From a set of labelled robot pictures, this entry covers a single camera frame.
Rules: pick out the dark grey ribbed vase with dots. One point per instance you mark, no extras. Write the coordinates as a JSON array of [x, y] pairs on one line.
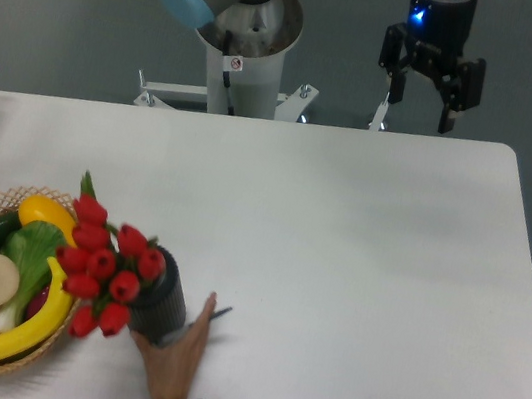
[[160, 309]]

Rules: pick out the person's hand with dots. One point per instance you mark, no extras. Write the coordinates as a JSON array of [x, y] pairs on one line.
[[170, 370]]

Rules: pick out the green bok choy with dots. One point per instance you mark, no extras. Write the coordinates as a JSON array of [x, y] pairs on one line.
[[29, 249]]

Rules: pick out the red tulip bouquet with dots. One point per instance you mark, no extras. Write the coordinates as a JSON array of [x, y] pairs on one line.
[[108, 268]]

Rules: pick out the yellow banana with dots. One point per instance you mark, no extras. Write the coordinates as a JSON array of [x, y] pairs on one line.
[[45, 322]]

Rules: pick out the dark red fruit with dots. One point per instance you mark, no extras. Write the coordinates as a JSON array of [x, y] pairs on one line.
[[36, 303]]

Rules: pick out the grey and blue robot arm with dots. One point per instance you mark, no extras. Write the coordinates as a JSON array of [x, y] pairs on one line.
[[430, 41]]

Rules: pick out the yellow lemon squash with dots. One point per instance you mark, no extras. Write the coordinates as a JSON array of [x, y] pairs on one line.
[[44, 209]]

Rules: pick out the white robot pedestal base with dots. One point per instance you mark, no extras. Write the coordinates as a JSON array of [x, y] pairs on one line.
[[247, 65]]

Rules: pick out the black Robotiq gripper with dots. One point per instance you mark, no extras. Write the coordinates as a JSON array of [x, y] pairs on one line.
[[434, 36]]

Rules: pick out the black pen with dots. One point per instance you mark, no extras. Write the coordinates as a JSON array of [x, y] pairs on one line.
[[220, 313]]

